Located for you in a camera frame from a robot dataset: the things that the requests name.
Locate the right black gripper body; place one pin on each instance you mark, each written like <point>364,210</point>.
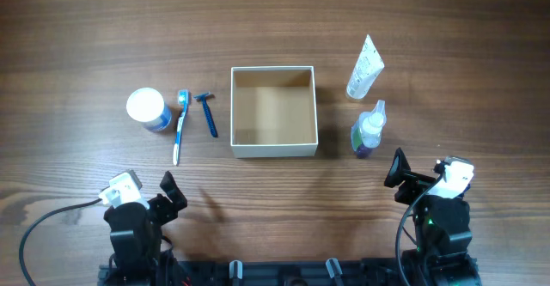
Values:
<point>412,185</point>

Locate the white cardboard box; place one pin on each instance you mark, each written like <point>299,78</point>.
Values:
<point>273,111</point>

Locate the cotton bud tub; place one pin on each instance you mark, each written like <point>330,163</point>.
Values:
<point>147,107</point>

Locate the blue disposable razor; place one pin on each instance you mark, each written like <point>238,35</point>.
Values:
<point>202,98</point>

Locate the clear spray bottle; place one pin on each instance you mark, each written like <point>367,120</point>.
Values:
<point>366,133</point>

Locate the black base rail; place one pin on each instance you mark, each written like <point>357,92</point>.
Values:
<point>366,272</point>

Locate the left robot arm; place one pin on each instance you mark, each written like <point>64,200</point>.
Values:
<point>136,233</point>

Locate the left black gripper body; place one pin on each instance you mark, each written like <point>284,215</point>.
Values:
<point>161,211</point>

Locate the white shampoo tube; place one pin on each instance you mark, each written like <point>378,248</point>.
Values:
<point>368,67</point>

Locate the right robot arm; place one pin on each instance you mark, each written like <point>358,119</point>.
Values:
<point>432,239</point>

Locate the blue white toothbrush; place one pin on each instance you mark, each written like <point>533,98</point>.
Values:
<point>183,100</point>

